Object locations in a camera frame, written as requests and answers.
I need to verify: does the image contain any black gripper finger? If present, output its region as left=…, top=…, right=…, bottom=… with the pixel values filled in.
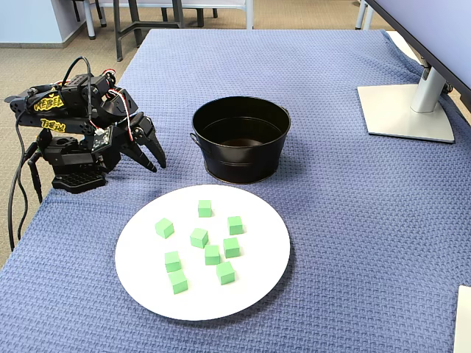
left=121, top=136, right=158, bottom=173
left=135, top=115, right=168, bottom=170

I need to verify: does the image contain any dark grey table frame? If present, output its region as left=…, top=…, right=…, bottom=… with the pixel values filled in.
left=112, top=0, right=185, bottom=63

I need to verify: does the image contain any thin black camera cable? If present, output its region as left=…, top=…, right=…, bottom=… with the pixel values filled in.
left=60, top=56, right=102, bottom=135

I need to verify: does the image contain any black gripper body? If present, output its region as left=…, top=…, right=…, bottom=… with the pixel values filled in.
left=96, top=98, right=143, bottom=147

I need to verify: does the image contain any blue woven table cloth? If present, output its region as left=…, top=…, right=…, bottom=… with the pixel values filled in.
left=0, top=28, right=471, bottom=353

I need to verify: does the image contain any thick black cable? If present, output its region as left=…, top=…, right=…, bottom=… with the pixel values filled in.
left=7, top=141, right=40, bottom=253
left=16, top=156, right=44, bottom=240

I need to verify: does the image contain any white round plate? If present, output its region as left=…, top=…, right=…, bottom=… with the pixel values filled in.
left=114, top=184, right=291, bottom=321

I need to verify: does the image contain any computer monitor screen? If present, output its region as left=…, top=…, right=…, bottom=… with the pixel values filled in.
left=362, top=0, right=471, bottom=97

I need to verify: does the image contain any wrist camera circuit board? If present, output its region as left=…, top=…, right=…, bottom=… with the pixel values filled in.
left=90, top=126, right=113, bottom=151

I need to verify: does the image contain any white flat board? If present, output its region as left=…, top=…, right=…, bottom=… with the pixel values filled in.
left=453, top=285, right=471, bottom=353

